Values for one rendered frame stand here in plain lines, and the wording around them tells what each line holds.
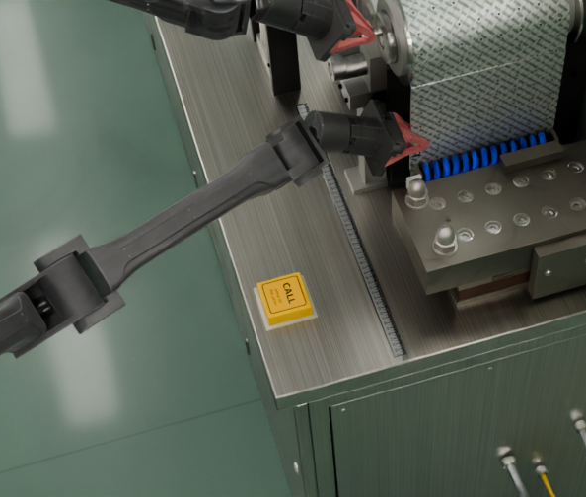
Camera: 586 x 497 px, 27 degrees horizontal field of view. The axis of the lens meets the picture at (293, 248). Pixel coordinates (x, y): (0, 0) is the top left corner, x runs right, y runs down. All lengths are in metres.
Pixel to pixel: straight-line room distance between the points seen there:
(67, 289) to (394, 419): 0.67
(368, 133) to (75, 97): 1.85
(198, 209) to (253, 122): 0.55
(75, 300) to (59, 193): 1.77
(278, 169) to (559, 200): 0.44
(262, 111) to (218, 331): 0.93
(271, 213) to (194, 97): 0.30
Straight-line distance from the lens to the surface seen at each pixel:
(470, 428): 2.14
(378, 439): 2.06
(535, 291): 1.91
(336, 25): 1.68
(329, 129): 1.77
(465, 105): 1.86
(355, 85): 1.89
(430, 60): 1.76
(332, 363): 1.87
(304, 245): 1.99
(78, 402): 2.95
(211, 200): 1.65
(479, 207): 1.87
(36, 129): 3.50
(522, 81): 1.87
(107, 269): 1.58
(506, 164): 1.90
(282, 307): 1.90
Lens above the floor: 2.50
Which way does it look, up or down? 53 degrees down
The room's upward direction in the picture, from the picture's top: 6 degrees counter-clockwise
